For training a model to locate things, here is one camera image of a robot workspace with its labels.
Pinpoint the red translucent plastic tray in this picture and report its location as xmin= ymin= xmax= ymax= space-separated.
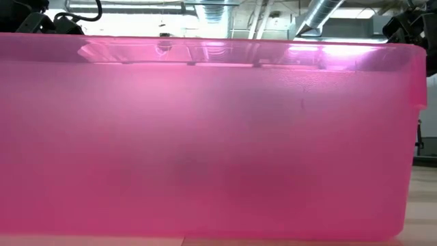
xmin=0 ymin=32 xmax=427 ymax=242

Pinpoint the silver horizontal ceiling pipe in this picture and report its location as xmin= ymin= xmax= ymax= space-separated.
xmin=66 ymin=1 xmax=193 ymax=15

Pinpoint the black floor stand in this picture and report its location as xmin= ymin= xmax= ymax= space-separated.
xmin=415 ymin=119 xmax=425 ymax=158

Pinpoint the silver spiral round duct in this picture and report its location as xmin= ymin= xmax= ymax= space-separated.
xmin=193 ymin=0 xmax=237 ymax=25
xmin=295 ymin=0 xmax=346 ymax=37

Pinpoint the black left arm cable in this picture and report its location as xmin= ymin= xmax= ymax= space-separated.
xmin=53 ymin=0 xmax=104 ymax=24

